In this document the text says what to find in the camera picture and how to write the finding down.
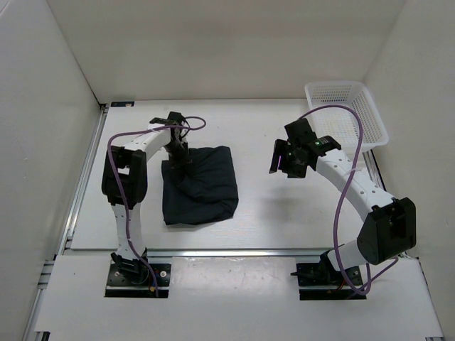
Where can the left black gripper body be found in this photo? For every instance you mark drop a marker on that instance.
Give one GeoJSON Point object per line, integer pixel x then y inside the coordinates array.
{"type": "Point", "coordinates": [178, 153]}

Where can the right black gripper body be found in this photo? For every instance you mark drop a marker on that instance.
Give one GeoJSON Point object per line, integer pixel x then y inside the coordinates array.
{"type": "Point", "coordinates": [291, 163]}

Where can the dark navy shorts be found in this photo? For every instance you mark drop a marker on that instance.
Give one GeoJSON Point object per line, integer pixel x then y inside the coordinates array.
{"type": "Point", "coordinates": [202, 191]}

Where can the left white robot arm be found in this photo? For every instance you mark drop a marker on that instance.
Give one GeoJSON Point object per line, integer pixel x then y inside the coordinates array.
{"type": "Point", "coordinates": [125, 179]}

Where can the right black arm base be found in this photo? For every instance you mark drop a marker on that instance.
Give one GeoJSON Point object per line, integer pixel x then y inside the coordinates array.
{"type": "Point", "coordinates": [321, 282]}

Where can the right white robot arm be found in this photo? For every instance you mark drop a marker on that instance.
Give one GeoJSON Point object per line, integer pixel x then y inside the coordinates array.
{"type": "Point", "coordinates": [389, 224]}

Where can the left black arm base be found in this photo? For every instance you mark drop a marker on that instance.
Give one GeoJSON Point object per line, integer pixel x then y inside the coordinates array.
{"type": "Point", "coordinates": [133, 279]}

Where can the white perforated plastic basket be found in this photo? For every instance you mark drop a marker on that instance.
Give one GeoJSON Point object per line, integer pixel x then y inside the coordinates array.
{"type": "Point", "coordinates": [343, 102]}

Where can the blue label sticker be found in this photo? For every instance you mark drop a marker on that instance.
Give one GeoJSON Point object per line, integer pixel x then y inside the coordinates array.
{"type": "Point", "coordinates": [123, 104]}

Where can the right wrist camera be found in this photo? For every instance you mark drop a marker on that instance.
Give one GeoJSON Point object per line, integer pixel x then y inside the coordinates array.
{"type": "Point", "coordinates": [323, 145]}

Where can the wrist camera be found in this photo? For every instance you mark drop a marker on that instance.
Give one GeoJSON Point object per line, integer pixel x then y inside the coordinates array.
{"type": "Point", "coordinates": [173, 118]}
{"type": "Point", "coordinates": [323, 145]}

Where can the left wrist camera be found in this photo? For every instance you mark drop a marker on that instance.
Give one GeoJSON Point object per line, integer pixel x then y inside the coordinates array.
{"type": "Point", "coordinates": [173, 118]}

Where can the aluminium right rail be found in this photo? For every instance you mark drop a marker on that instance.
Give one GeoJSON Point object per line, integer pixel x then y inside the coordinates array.
{"type": "Point", "coordinates": [375, 175]}

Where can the aluminium rail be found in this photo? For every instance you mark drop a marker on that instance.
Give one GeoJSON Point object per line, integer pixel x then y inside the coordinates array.
{"type": "Point", "coordinates": [375, 175]}
{"type": "Point", "coordinates": [168, 253]}
{"type": "Point", "coordinates": [67, 231]}

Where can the aluminium front rail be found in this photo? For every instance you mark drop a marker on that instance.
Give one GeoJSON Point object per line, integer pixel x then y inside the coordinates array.
{"type": "Point", "coordinates": [168, 253]}

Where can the aluminium left rail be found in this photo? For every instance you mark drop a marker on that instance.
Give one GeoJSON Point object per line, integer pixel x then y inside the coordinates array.
{"type": "Point", "coordinates": [67, 231]}

